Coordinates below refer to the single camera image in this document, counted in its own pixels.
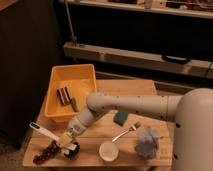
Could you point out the white bowl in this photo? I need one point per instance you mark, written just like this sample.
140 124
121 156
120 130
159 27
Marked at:
108 151

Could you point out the green zucchini toy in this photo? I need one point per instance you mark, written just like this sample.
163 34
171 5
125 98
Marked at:
74 105

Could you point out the grey crumpled cloth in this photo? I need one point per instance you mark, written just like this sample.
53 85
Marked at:
148 143

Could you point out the grey metal shelf rail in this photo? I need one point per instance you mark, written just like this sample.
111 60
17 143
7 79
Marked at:
137 59

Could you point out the green scrub sponge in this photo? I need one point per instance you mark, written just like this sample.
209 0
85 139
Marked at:
120 117

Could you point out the white handled dish brush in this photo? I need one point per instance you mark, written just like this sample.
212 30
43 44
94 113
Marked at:
44 131

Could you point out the yellow plastic bin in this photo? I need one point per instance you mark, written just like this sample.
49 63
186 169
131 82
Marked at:
80 81

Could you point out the small metal cup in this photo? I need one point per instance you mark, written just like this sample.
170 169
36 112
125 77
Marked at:
71 150

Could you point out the metal vertical pole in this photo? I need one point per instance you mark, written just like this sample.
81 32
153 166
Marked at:
70 23

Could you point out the silver metal fork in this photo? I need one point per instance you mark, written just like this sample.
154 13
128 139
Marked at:
133 127

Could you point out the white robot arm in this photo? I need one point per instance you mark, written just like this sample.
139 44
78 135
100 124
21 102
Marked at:
191 113

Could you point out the dark grape bunch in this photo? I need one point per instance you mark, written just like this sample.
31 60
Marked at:
48 153

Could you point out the striped brown white sponge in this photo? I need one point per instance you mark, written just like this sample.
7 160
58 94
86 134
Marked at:
63 96

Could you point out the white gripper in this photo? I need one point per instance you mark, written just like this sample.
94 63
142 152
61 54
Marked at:
77 125

